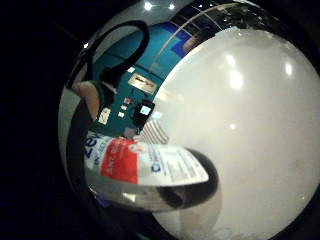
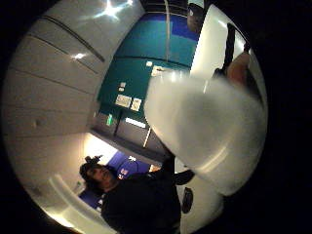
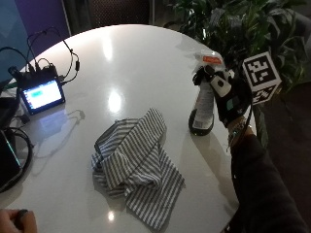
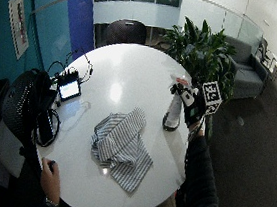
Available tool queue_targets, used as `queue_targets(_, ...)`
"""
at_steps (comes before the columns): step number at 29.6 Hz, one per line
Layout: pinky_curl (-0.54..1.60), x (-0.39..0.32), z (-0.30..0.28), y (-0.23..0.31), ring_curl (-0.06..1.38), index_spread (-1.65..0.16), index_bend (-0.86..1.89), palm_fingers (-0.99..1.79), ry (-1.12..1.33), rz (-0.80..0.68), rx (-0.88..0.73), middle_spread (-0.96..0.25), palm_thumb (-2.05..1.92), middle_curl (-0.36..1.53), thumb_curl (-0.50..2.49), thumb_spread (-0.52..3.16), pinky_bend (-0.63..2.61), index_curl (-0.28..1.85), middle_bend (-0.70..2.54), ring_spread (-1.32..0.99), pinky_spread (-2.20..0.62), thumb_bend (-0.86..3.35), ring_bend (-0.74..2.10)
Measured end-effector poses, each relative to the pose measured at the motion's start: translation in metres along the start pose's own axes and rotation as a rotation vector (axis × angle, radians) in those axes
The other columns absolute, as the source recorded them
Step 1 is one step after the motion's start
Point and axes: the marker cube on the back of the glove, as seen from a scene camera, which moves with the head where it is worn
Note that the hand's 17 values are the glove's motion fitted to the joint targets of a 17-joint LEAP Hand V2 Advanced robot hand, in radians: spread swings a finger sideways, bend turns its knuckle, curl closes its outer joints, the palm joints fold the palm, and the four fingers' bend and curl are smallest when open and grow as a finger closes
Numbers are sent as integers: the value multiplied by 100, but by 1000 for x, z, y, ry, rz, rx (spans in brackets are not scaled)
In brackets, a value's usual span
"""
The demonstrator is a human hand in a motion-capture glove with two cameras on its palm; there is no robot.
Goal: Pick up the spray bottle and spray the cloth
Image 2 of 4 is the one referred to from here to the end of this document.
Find green exit sign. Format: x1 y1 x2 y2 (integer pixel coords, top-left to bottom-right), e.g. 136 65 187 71
105 113 115 128

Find black flat device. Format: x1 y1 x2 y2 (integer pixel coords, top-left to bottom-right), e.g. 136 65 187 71
181 186 195 215

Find small white wall notice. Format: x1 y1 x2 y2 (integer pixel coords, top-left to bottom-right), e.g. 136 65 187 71
130 97 143 113

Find black hair clip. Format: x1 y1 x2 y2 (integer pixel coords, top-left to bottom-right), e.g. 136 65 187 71
84 154 103 165

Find black strap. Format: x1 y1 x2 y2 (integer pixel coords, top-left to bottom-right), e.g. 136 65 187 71
221 22 237 75

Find the person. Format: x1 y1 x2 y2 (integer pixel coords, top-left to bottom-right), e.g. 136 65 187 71
79 155 197 234

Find long white light strip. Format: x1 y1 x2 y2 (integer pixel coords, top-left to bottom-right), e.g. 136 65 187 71
124 116 147 130

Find white translucent plastic container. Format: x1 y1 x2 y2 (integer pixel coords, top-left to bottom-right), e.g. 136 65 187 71
143 69 269 197

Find purple wall screen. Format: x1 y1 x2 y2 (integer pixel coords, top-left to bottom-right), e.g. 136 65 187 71
105 150 152 180

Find large white wall notice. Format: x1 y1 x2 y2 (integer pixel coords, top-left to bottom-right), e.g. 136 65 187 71
114 94 133 109

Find white curved ledge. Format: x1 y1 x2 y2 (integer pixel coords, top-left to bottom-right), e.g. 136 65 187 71
48 174 116 234

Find bright ceiling lamp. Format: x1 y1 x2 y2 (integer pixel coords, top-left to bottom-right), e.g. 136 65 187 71
94 0 135 20

